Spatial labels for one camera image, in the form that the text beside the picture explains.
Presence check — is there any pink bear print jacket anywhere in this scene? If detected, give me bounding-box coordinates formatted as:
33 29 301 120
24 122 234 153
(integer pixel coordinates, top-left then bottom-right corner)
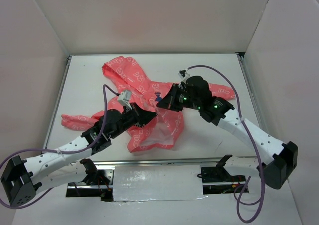
61 55 236 154

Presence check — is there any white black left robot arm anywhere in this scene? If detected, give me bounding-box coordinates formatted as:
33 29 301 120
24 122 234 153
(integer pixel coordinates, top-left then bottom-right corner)
0 103 156 209

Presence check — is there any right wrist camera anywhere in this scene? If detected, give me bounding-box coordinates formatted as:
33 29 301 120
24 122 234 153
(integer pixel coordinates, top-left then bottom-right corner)
178 69 190 80

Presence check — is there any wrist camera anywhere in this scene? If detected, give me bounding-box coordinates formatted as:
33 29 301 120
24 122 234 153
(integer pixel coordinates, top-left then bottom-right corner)
178 69 190 80
117 89 131 108

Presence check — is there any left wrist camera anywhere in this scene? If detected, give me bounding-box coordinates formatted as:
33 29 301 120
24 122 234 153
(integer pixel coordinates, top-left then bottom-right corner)
117 89 131 108

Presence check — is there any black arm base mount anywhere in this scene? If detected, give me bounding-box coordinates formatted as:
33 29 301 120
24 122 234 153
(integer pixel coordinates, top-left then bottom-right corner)
197 167 232 185

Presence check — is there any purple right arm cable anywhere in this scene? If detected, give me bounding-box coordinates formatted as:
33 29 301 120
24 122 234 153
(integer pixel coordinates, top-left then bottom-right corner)
184 65 266 223

